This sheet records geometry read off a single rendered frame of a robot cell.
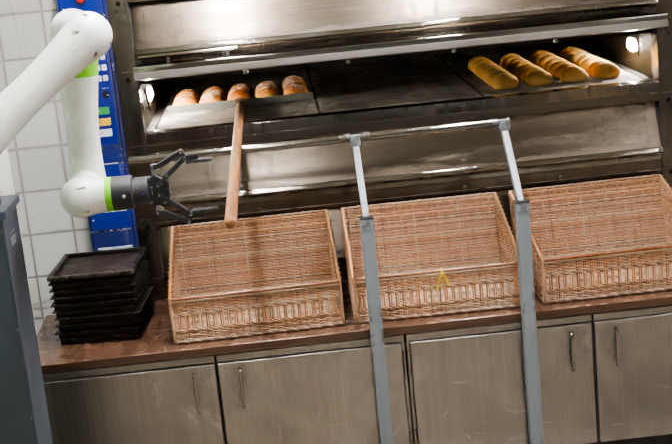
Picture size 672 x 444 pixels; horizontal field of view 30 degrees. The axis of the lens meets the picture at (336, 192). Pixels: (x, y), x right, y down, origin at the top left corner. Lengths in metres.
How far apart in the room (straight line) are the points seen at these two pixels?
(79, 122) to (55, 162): 0.98
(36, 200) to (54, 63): 1.29
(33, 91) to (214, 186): 1.28
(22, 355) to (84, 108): 0.68
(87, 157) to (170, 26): 0.97
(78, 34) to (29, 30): 1.13
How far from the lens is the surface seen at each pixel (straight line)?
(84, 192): 3.36
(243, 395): 4.02
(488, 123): 4.04
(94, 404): 4.08
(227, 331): 4.02
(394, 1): 4.33
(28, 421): 3.55
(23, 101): 3.24
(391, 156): 4.40
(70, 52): 3.26
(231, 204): 3.10
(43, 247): 4.51
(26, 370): 3.49
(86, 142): 3.47
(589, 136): 4.51
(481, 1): 4.36
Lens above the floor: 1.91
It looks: 13 degrees down
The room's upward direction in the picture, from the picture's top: 6 degrees counter-clockwise
